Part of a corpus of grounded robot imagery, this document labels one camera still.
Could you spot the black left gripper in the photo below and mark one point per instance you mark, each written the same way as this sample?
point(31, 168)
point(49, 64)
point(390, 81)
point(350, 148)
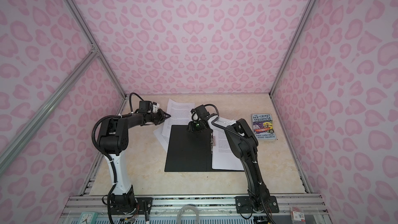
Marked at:
point(162, 116)

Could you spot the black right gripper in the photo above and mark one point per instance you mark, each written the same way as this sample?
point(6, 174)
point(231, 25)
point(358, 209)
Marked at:
point(192, 128)

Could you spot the printed paper sheet back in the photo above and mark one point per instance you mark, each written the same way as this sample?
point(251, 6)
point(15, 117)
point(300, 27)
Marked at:
point(180, 115)

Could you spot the printed paper sheet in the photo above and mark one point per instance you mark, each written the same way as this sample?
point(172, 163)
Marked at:
point(180, 115)
point(223, 158)

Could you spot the teal folder with black inside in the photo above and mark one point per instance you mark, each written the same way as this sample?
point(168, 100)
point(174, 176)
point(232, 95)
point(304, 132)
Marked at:
point(189, 152)

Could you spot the white paper sheet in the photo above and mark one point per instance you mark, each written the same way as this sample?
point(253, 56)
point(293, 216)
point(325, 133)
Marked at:
point(164, 141)

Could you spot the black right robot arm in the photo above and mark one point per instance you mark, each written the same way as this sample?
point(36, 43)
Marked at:
point(244, 146)

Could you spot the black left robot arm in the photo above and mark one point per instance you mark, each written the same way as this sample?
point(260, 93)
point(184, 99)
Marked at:
point(110, 136)

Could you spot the treehouse storey book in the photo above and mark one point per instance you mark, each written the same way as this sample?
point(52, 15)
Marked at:
point(262, 125)

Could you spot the small green clock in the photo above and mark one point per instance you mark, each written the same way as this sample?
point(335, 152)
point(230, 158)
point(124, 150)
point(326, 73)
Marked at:
point(87, 218)

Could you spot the red white label packet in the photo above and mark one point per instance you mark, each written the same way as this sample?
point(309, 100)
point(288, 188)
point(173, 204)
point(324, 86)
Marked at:
point(297, 215)

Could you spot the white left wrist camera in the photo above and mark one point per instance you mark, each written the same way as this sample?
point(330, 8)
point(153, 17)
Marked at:
point(154, 107)

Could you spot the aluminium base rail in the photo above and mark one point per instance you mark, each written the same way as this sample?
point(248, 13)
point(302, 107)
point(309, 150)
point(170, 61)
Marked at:
point(222, 209)

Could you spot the left aluminium frame post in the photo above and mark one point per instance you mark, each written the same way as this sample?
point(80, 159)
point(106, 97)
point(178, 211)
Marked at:
point(82, 23)

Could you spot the aluminium frame post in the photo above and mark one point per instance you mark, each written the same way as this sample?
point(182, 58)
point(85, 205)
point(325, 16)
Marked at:
point(303, 21)
point(82, 23)

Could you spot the diagonal aluminium frame bar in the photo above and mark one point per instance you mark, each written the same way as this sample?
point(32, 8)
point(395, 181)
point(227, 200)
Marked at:
point(19, 142)

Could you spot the right aluminium frame post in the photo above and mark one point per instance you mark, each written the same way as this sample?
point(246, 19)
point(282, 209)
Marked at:
point(303, 21)

